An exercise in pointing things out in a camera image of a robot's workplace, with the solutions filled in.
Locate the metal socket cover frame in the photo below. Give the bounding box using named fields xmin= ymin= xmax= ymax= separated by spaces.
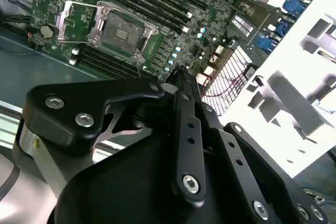
xmin=56 ymin=0 xmax=106 ymax=45

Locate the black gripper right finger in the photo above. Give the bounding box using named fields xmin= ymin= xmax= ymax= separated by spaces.
xmin=183 ymin=69 xmax=329 ymax=224

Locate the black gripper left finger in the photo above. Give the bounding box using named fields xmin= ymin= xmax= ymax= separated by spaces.
xmin=12 ymin=68 xmax=207 ymax=204

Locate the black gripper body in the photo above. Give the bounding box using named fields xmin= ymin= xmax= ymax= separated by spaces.
xmin=54 ymin=129 xmax=254 ymax=224

